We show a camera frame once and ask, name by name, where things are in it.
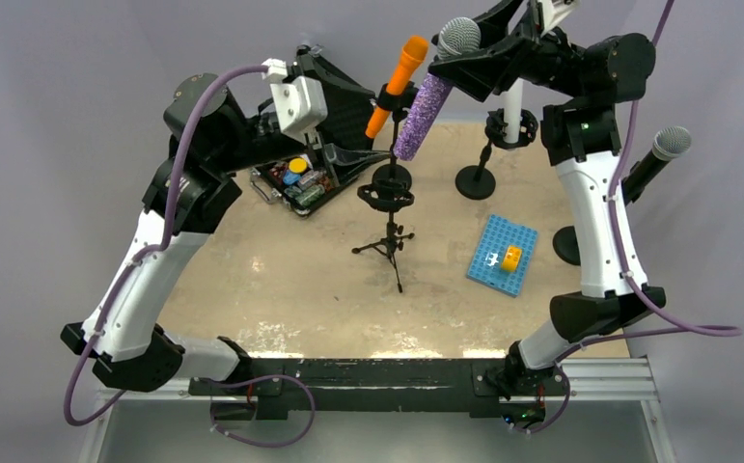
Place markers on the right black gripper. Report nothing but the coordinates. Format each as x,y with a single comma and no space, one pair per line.
483,71

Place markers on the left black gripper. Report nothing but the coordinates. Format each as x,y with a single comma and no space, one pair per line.
344,162

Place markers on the purple glitter microphone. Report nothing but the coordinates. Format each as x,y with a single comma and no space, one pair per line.
432,99

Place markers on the orange microphone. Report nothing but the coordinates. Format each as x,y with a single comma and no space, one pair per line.
411,57

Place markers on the black tripod shock mount stand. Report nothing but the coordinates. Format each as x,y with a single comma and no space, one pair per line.
388,196

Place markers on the black round base clip stand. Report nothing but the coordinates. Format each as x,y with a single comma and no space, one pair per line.
393,170

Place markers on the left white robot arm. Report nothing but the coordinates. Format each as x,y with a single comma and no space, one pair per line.
185,202

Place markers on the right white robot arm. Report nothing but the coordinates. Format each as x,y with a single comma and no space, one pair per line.
582,140

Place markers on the white microphone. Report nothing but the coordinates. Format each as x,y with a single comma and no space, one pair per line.
512,112

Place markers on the black microphone silver grille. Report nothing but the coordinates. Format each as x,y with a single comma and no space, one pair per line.
668,144

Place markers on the black stand at right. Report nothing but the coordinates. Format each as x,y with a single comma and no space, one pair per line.
565,245

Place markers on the black poker chip case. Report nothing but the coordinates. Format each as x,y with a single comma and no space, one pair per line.
304,194

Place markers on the yellow round chip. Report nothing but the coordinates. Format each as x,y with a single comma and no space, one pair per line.
298,166

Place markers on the orange lego brick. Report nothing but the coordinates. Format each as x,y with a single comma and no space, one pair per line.
511,259

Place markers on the blue lego baseplate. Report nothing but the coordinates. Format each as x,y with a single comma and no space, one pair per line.
484,268

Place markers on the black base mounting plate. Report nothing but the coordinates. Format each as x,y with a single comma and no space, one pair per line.
479,388

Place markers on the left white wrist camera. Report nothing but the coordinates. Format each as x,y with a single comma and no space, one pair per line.
300,105

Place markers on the black shock mount round stand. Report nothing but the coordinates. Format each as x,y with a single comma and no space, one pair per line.
477,182

